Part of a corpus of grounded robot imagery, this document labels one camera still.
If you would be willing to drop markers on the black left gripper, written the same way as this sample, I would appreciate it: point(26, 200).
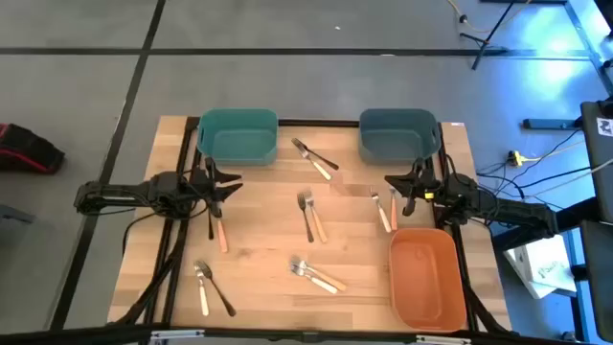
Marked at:
point(211, 184)

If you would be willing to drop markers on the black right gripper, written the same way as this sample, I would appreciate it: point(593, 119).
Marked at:
point(424, 189)

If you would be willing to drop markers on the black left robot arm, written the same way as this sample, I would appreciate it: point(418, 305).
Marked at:
point(158, 189)

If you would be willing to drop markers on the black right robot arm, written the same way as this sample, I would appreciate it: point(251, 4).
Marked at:
point(517, 211)

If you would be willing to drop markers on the teal plastic bin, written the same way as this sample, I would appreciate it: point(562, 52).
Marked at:
point(237, 144)

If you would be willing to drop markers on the blue-grey plastic bin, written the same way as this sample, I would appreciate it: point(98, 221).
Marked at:
point(397, 141)

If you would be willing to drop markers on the orange plastic bin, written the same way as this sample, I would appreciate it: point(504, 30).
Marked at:
point(426, 282)

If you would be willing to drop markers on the yellow power plug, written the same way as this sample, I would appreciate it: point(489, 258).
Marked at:
point(515, 158)

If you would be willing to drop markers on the dark metal floor bar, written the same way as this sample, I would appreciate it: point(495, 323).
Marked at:
point(551, 124)

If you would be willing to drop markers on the white cardboard box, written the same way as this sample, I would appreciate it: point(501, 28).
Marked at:
point(541, 268)

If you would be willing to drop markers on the black tripod stand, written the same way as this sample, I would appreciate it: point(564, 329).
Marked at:
point(492, 34)

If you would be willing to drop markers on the black desk with white sticker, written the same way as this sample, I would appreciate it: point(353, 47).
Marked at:
point(601, 167)

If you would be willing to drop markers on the red and black bag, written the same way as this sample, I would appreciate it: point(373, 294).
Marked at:
point(29, 151)

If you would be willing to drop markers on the grey flat floor object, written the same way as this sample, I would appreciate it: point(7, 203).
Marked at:
point(14, 214)

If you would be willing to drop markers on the black crossbar with silver brackets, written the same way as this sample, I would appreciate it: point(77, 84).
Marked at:
point(72, 335)

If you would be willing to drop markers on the blue metal frame beam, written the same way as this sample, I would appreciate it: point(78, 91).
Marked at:
point(589, 44)

